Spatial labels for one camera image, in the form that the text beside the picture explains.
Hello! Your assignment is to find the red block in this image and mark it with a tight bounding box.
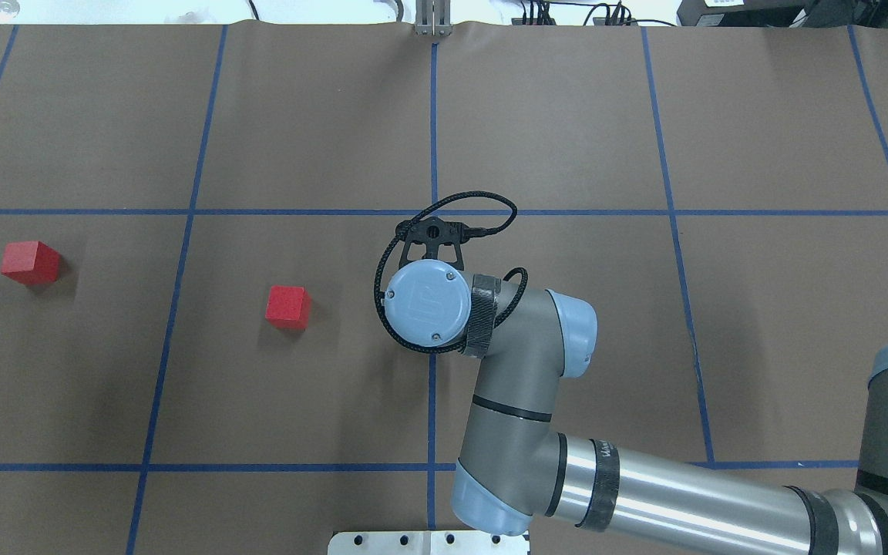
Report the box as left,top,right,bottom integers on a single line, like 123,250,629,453
264,285,311,331
0,241,61,287

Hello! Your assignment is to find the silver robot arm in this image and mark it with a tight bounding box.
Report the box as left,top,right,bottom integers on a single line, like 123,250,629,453
373,259,888,554

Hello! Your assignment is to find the black box with label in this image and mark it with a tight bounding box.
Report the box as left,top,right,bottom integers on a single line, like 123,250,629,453
676,1,806,28

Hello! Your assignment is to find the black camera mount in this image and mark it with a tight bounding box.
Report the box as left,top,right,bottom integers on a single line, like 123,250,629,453
395,217,469,271

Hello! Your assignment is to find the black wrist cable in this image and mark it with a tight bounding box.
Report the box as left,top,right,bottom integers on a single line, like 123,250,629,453
373,191,530,354

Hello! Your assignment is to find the aluminium frame post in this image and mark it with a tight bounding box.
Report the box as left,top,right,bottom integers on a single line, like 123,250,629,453
415,0,453,38

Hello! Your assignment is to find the white pedestal column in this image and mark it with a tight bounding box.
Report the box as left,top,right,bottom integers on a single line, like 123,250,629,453
327,530,532,554

